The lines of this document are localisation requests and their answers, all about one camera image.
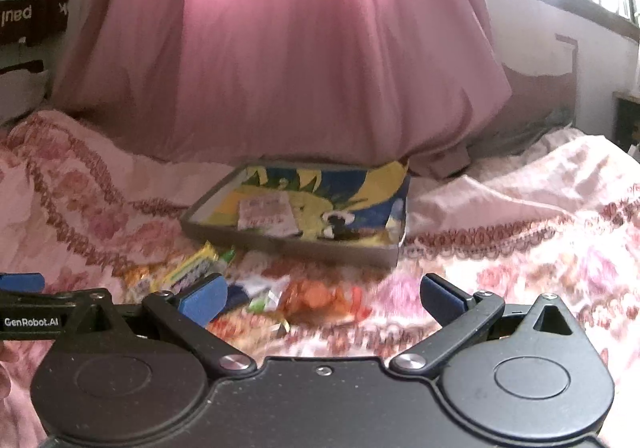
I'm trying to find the red orange snack packet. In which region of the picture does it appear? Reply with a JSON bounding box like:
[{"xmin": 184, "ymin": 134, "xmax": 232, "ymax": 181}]
[{"xmin": 207, "ymin": 310, "xmax": 291, "ymax": 354}]

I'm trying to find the white container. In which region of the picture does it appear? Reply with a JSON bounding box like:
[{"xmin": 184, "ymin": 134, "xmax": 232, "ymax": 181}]
[{"xmin": 0, "ymin": 60, "xmax": 51, "ymax": 127}]

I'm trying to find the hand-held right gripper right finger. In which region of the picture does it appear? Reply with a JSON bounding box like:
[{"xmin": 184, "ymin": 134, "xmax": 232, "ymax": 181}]
[{"xmin": 389, "ymin": 272, "xmax": 582, "ymax": 375}]

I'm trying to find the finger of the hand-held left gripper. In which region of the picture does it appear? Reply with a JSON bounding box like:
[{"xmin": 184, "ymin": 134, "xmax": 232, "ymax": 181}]
[{"xmin": 0, "ymin": 272, "xmax": 112, "ymax": 305}]

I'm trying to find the dark wooden furniture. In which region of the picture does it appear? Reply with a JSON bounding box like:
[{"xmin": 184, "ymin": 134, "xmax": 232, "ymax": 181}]
[{"xmin": 612, "ymin": 92, "xmax": 640, "ymax": 152}]

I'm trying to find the green white snack packet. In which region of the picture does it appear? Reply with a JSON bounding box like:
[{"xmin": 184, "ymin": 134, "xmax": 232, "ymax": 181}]
[{"xmin": 247, "ymin": 289, "xmax": 281, "ymax": 314}]

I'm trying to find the pink floral blanket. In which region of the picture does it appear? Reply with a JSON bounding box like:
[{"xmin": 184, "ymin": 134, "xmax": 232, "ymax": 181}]
[{"xmin": 0, "ymin": 109, "xmax": 640, "ymax": 448}]

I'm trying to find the grey pillow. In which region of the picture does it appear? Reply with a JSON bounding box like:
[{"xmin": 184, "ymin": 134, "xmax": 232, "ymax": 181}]
[{"xmin": 410, "ymin": 63, "xmax": 577, "ymax": 179}]

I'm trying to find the grey box with colourful lining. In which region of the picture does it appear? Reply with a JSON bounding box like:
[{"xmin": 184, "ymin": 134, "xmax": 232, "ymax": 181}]
[{"xmin": 180, "ymin": 159, "xmax": 412, "ymax": 270}]

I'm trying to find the yellow green snack packet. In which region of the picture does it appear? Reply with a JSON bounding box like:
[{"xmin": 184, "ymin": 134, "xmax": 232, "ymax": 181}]
[{"xmin": 159, "ymin": 248, "xmax": 237, "ymax": 291}]

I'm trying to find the pink duvet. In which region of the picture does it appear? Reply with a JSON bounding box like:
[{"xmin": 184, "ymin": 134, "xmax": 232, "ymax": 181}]
[{"xmin": 52, "ymin": 0, "xmax": 513, "ymax": 167}]

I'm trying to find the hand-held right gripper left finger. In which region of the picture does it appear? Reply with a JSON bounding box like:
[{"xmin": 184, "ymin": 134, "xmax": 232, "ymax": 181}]
[{"xmin": 65, "ymin": 273, "xmax": 256, "ymax": 377}]

